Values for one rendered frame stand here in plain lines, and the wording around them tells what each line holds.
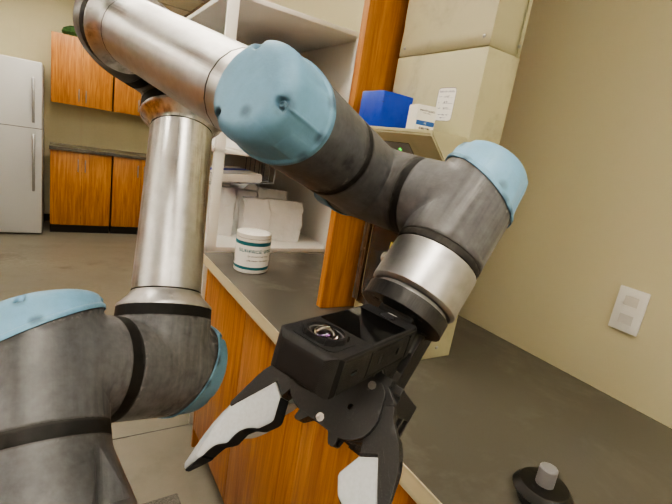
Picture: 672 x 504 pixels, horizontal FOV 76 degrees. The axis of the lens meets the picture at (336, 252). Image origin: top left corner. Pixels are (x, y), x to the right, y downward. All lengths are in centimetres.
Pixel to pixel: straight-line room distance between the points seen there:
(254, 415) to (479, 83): 91
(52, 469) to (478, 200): 40
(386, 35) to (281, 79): 111
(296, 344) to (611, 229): 118
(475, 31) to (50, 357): 103
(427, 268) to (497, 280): 121
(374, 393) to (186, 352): 29
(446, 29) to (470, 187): 89
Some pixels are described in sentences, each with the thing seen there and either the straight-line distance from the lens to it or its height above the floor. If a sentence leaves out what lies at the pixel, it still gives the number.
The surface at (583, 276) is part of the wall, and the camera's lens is 139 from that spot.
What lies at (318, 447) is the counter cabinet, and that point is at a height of 74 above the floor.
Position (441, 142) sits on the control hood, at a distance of 102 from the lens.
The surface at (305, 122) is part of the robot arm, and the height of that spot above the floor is 145.
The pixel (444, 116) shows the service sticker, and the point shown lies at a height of 156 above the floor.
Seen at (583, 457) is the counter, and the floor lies 94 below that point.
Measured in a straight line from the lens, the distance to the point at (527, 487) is 83.
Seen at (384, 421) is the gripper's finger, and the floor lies 127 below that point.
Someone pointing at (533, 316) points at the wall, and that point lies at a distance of 147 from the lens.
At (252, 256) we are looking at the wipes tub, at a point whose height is 101.
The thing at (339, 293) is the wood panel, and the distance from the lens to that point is 141.
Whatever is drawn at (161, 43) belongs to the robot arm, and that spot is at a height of 150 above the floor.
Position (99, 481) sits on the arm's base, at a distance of 47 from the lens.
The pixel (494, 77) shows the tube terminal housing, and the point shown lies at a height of 165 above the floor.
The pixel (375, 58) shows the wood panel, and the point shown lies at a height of 170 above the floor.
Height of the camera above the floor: 144
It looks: 13 degrees down
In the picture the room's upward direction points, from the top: 9 degrees clockwise
